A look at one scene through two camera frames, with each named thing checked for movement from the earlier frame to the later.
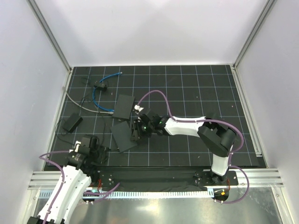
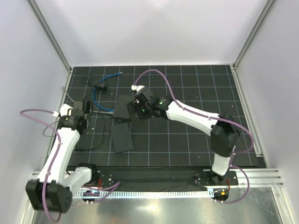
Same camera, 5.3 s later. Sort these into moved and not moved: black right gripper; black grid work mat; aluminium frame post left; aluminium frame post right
Moved: black right gripper
Not moved: black grid work mat; aluminium frame post right; aluminium frame post left
